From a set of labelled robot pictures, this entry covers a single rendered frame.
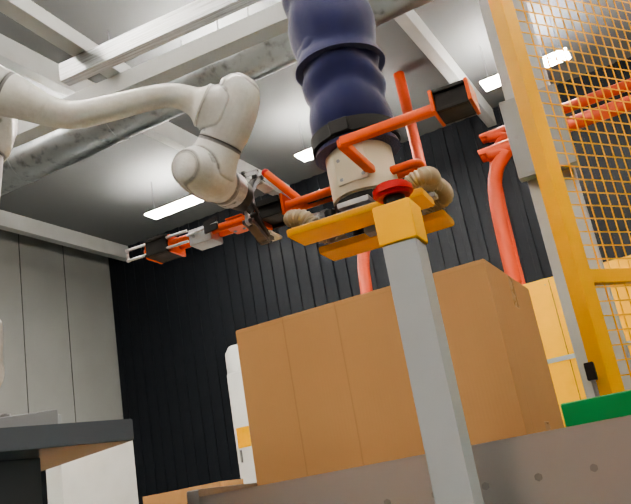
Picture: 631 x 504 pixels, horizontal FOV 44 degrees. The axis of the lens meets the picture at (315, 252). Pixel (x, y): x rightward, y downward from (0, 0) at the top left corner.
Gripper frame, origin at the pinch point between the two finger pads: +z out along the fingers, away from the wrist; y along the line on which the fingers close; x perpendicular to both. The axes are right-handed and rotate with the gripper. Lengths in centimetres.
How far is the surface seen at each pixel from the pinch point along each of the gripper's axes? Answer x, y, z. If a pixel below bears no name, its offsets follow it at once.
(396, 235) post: 46, 33, -54
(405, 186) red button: 49, 25, -53
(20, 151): -519, -371, 477
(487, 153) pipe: -30, -300, 757
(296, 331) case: 9.7, 36.3, -18.7
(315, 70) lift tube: 22.6, -29.0, -10.1
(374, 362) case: 26, 47, -20
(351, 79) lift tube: 30.8, -23.8, -8.7
